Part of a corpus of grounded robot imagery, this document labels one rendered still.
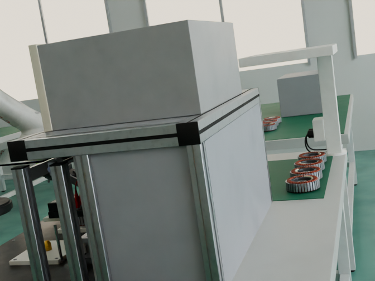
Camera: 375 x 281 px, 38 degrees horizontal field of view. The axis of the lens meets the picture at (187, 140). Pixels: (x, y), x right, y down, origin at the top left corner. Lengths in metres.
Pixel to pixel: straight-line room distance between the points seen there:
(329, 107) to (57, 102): 1.33
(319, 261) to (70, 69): 0.71
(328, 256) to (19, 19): 6.19
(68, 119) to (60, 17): 5.59
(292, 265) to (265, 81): 4.85
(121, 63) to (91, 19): 5.45
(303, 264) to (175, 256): 0.30
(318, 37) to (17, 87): 3.73
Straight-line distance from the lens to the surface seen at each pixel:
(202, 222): 1.11
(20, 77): 7.20
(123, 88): 1.23
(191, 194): 1.11
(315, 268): 1.26
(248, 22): 6.05
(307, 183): 1.82
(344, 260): 2.56
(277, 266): 1.28
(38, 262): 1.33
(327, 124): 2.35
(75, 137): 1.17
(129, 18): 6.47
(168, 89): 1.19
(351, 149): 4.66
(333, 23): 5.95
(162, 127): 1.09
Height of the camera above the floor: 1.24
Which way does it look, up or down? 9 degrees down
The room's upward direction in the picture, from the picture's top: 8 degrees counter-clockwise
